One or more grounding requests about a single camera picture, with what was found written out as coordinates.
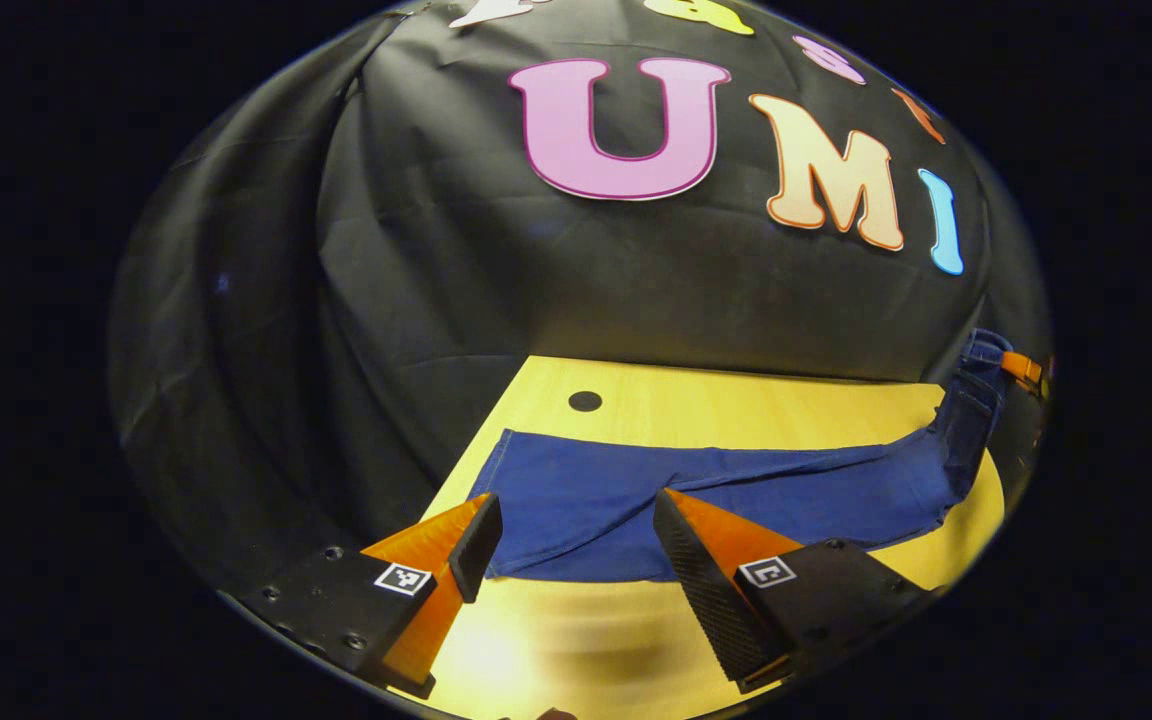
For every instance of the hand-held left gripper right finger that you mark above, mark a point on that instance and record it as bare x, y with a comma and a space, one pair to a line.
701, 590

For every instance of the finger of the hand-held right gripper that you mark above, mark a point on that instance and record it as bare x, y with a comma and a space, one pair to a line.
1024, 368

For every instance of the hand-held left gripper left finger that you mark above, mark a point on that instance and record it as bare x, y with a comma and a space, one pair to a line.
476, 545

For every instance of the blue jeans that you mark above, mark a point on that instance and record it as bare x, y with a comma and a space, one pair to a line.
596, 500

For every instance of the black backdrop cloth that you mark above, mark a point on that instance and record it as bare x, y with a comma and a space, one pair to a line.
456, 260

